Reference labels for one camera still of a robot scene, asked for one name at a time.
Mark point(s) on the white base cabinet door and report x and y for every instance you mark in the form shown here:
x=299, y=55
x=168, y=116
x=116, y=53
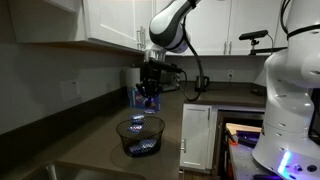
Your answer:
x=196, y=136

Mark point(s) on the blue carton box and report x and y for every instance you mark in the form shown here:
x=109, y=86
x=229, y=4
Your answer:
x=133, y=100

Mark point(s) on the white paper towel roll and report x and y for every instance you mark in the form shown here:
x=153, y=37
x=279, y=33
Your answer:
x=132, y=77

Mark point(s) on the wooden cart board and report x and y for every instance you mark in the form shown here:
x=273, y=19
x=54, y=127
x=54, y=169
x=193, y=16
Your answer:
x=243, y=127

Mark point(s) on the blue sachet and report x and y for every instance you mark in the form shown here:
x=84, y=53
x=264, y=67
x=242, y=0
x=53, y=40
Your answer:
x=143, y=146
x=137, y=117
x=135, y=127
x=150, y=111
x=150, y=102

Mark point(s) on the steel kitchen sink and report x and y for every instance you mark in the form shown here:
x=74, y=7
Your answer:
x=83, y=173

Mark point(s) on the white wall outlet plate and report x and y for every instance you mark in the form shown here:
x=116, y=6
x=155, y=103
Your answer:
x=69, y=90

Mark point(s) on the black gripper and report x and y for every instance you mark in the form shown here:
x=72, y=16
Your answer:
x=150, y=75

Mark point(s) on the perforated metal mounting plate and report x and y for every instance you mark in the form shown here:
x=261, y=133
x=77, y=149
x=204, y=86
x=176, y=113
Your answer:
x=243, y=160

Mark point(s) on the black orange clamp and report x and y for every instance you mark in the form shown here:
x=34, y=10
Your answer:
x=232, y=140

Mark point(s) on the black kettle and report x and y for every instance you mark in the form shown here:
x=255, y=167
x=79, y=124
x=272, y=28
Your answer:
x=201, y=83

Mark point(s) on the black aluminium rail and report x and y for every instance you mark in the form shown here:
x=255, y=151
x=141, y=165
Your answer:
x=248, y=136

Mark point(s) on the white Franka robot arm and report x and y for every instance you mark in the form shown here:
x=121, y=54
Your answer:
x=293, y=100

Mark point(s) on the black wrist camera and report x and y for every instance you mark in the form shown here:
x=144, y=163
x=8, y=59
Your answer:
x=170, y=68

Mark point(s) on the black camera on stand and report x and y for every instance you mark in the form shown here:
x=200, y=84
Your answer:
x=253, y=35

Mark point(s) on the white upper wall cabinet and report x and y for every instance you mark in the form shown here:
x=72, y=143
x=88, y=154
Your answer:
x=213, y=26
x=110, y=20

